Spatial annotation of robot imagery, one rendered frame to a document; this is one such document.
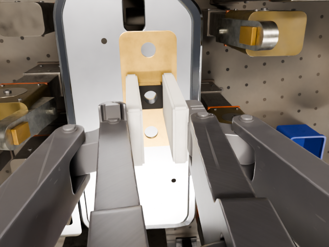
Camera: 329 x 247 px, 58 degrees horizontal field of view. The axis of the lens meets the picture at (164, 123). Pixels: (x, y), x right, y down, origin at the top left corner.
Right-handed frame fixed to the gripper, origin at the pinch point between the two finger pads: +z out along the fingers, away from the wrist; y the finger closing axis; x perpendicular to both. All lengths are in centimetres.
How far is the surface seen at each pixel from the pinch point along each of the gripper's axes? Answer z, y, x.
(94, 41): 31.0, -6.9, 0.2
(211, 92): 49, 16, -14
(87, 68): 30.9, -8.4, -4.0
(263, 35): 19.7, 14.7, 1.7
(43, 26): 32.2, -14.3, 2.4
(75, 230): 30.2, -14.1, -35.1
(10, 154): 60, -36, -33
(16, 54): 61, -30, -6
